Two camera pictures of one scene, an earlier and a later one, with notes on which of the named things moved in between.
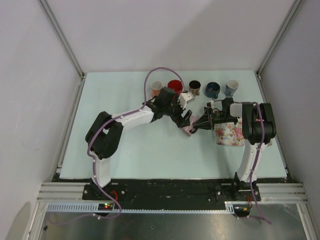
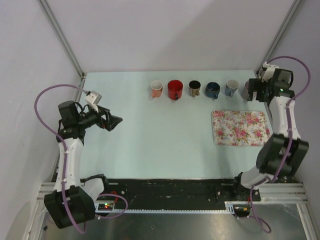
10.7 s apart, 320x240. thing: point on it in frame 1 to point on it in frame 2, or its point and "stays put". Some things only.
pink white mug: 156,86 stays put
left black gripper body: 176,111 to 103,123
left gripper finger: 186,122 to 109,113
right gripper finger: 203,122 to 253,85
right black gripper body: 215,117 to 263,87
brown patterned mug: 194,86 stays put
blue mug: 212,89 stays put
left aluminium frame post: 61,33 stays put
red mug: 177,85 stays put
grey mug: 231,86 stays put
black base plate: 171,190 stays put
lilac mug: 188,128 to 245,92
